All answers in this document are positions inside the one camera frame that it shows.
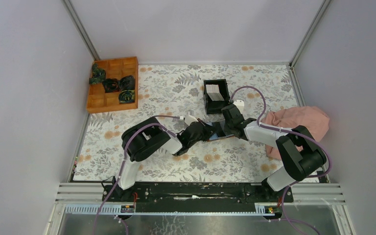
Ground floral patterned table mat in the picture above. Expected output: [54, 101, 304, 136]
[72, 65, 298, 182]

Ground stack of credit cards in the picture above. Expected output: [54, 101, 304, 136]
[205, 84, 225, 101]

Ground black card box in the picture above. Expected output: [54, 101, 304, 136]
[203, 79, 230, 115]

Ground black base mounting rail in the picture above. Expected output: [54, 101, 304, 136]
[102, 182, 294, 213]

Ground green black rolled sock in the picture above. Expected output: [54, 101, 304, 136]
[118, 90, 135, 104]

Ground orange wooden compartment tray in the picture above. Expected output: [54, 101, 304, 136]
[86, 56, 139, 114]

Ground black rolled sock right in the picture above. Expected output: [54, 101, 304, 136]
[118, 75, 136, 92]

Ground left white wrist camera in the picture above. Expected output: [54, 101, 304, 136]
[184, 110, 198, 126]

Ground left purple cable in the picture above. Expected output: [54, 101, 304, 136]
[92, 115, 186, 235]

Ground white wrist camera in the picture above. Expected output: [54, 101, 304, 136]
[233, 99, 245, 114]
[184, 110, 198, 126]

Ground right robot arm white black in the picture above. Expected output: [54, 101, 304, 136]
[221, 104, 328, 202]

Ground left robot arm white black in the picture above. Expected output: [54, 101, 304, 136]
[113, 115, 216, 201]

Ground pink crumpled cloth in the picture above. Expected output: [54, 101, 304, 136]
[260, 106, 330, 161]

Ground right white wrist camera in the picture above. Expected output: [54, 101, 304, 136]
[233, 99, 245, 114]

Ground brown leather card holder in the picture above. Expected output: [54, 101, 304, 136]
[206, 120, 234, 141]

